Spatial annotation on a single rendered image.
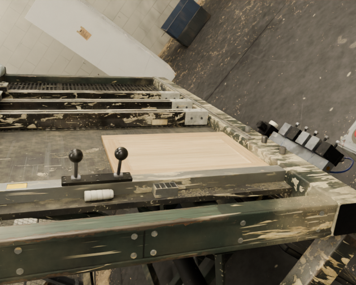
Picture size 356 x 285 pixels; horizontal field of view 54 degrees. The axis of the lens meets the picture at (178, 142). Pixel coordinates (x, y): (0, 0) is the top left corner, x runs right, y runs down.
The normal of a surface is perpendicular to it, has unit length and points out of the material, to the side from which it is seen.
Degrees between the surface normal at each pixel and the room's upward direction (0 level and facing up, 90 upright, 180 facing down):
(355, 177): 0
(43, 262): 90
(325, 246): 0
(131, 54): 90
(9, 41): 90
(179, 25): 90
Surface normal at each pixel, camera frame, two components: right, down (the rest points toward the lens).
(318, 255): -0.76, -0.49
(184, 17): 0.27, 0.38
